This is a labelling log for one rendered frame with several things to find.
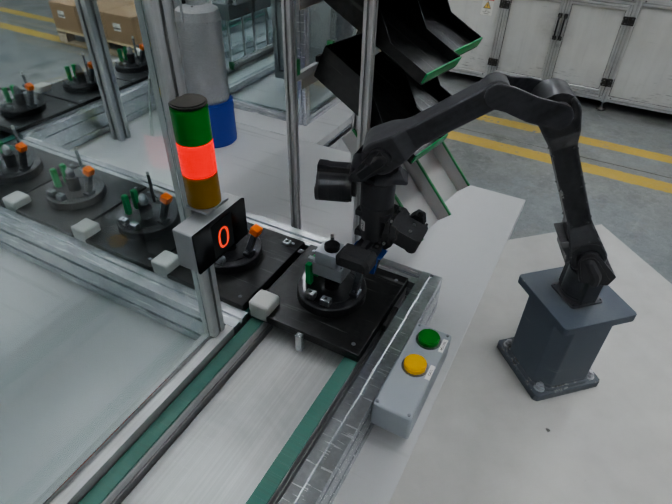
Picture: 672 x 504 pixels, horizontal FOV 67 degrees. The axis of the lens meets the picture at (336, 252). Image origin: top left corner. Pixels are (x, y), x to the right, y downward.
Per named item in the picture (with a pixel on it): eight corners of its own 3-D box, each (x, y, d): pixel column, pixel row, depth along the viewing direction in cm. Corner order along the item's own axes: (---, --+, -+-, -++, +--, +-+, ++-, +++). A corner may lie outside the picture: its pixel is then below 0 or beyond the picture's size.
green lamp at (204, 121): (220, 136, 70) (215, 102, 67) (196, 150, 67) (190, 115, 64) (192, 128, 72) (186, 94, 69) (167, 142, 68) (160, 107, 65)
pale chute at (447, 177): (457, 191, 131) (470, 185, 127) (431, 213, 123) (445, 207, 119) (400, 97, 128) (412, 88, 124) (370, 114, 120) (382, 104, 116)
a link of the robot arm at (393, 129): (564, 98, 74) (538, 33, 69) (578, 122, 67) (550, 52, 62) (390, 182, 86) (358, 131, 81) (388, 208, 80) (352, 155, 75)
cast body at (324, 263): (351, 271, 100) (352, 243, 95) (340, 284, 97) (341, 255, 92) (314, 257, 103) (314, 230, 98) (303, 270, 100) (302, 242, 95)
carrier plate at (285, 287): (407, 285, 108) (408, 277, 107) (358, 363, 91) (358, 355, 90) (310, 250, 116) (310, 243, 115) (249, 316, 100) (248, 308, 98)
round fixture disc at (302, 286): (377, 284, 105) (378, 276, 104) (346, 327, 95) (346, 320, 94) (318, 262, 110) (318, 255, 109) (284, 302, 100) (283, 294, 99)
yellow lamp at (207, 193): (228, 197, 76) (224, 168, 73) (206, 213, 73) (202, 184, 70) (202, 188, 78) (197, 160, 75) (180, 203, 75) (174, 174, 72)
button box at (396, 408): (447, 355, 99) (452, 334, 95) (407, 441, 85) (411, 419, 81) (414, 342, 102) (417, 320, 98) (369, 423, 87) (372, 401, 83)
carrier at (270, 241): (305, 248, 117) (304, 203, 109) (243, 313, 100) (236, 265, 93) (222, 219, 126) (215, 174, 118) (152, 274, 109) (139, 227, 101)
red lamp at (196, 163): (224, 168, 73) (220, 136, 70) (201, 183, 70) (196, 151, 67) (197, 159, 75) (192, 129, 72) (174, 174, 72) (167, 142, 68)
